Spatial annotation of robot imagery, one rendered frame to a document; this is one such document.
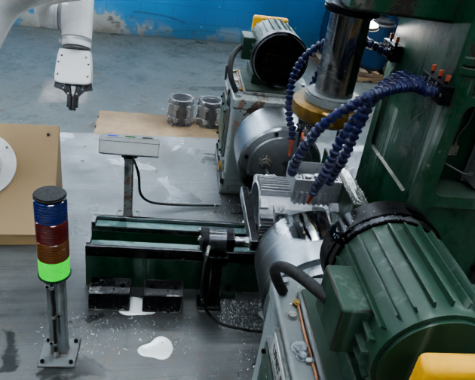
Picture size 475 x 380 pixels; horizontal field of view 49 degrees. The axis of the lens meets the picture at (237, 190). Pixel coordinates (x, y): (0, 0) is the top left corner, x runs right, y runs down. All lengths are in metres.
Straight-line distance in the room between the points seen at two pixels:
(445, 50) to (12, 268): 1.18
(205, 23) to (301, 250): 5.93
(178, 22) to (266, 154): 5.35
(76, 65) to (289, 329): 1.02
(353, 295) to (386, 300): 0.04
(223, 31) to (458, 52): 5.85
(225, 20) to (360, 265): 6.23
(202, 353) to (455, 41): 0.87
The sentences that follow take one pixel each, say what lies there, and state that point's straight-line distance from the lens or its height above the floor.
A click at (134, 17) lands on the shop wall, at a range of 6.76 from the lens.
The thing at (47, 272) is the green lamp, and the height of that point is 1.05.
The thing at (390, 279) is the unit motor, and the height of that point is 1.34.
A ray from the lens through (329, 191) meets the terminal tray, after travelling 1.32.
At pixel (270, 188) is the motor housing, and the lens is 1.30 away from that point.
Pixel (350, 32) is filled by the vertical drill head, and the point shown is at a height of 1.51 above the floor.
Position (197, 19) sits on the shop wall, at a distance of 6.81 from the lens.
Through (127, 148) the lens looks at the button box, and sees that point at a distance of 1.53.
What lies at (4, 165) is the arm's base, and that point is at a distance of 1.61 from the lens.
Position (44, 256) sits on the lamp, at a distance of 1.06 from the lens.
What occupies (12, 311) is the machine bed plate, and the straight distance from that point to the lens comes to 1.39.
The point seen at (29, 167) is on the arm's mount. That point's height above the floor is 0.97.
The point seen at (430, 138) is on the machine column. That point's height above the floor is 1.33.
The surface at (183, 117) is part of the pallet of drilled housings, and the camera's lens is 3.90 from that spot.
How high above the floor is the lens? 1.74
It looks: 30 degrees down
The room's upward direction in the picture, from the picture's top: 8 degrees clockwise
